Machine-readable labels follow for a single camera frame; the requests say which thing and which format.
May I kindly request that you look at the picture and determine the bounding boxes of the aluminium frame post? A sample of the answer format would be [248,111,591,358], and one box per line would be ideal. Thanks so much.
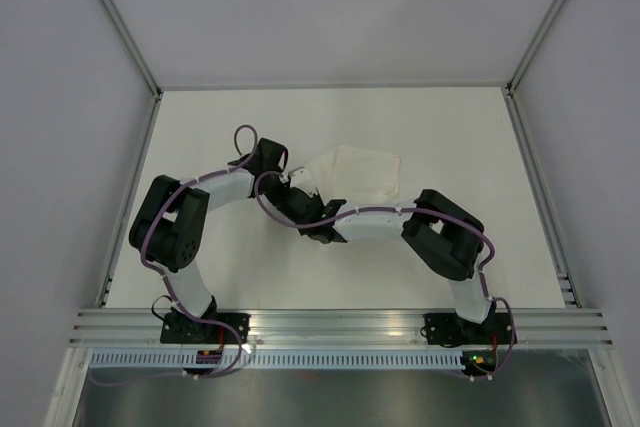
[97,0,162,100]
[505,0,568,96]

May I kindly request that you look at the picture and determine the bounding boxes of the white slotted cable duct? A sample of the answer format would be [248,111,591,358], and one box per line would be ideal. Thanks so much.
[90,348,463,370]

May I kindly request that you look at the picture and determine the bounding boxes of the aluminium front frame rail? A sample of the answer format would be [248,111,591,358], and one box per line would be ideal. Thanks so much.
[66,308,613,350]

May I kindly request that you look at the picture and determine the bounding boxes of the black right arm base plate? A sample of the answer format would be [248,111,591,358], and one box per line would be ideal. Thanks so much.
[420,313,514,348]

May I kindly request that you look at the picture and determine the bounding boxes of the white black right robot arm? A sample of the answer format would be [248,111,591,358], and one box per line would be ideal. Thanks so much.
[263,186,496,347]

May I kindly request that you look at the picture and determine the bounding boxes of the white cloth napkin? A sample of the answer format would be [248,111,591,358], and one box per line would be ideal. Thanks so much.
[303,145,401,204]

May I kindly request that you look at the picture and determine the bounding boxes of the aluminium frame rail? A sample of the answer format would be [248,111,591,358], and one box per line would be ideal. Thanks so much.
[159,81,509,92]
[66,308,613,350]

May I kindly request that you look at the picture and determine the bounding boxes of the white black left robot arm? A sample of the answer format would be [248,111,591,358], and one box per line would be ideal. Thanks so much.
[129,138,288,344]

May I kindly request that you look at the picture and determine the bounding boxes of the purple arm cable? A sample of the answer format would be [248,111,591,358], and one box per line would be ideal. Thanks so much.
[253,170,517,382]
[89,124,261,388]

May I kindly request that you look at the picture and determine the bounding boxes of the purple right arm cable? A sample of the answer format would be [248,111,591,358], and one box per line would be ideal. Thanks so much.
[253,170,517,382]

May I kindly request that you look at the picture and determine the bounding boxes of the aluminium left frame post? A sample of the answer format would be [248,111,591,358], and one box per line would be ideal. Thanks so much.
[97,0,162,100]

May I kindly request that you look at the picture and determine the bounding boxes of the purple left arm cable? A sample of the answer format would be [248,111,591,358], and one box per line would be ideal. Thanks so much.
[89,124,261,388]

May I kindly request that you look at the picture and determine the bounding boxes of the aluminium right frame post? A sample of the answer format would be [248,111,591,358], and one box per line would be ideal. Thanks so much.
[505,0,568,96]

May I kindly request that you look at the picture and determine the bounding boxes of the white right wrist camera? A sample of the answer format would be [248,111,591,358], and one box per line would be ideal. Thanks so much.
[281,166,319,197]

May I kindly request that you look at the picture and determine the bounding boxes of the aluminium back frame rail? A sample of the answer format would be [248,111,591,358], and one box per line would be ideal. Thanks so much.
[159,81,509,92]

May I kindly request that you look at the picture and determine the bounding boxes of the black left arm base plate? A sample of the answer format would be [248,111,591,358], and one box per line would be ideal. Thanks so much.
[160,311,250,345]

